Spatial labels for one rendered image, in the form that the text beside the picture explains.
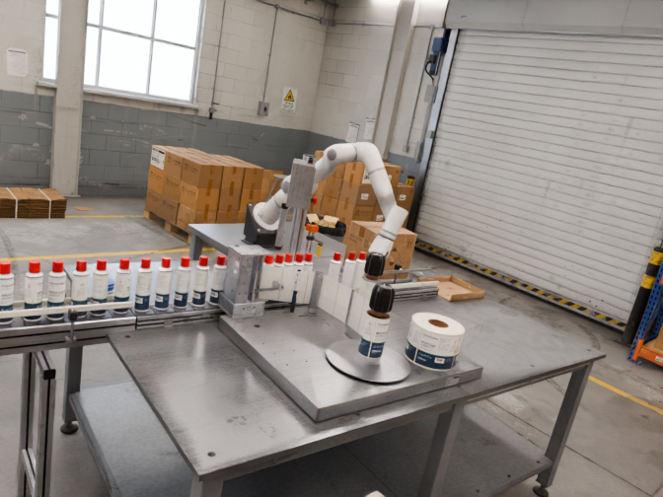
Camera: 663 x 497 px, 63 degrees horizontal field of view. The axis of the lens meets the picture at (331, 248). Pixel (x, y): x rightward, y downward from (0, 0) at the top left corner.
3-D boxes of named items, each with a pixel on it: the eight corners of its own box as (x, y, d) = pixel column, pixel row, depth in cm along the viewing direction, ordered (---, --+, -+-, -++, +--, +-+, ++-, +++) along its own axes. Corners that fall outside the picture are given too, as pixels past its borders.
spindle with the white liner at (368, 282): (362, 323, 227) (376, 256, 219) (348, 315, 233) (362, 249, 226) (377, 321, 232) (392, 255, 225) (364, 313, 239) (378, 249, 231)
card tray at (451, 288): (449, 301, 293) (451, 294, 292) (415, 284, 312) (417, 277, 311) (483, 297, 311) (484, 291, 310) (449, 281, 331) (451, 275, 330)
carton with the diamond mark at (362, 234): (365, 279, 296) (375, 233, 289) (342, 264, 315) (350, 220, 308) (406, 278, 312) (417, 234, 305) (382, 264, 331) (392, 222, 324)
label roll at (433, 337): (465, 364, 207) (475, 329, 203) (435, 376, 193) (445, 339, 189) (424, 342, 220) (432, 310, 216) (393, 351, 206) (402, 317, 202)
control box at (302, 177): (285, 206, 229) (292, 162, 224) (287, 199, 246) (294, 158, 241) (309, 210, 230) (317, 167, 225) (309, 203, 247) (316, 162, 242)
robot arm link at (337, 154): (303, 198, 312) (282, 201, 301) (295, 179, 314) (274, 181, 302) (361, 159, 278) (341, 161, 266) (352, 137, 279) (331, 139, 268)
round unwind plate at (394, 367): (362, 391, 173) (363, 388, 172) (309, 348, 195) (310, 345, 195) (427, 376, 192) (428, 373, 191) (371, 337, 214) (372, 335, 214)
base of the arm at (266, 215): (257, 230, 320) (273, 215, 308) (249, 202, 326) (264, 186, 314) (283, 231, 333) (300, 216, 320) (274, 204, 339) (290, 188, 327)
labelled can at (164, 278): (156, 312, 201) (162, 259, 196) (151, 306, 205) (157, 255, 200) (170, 311, 204) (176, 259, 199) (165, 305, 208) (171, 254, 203)
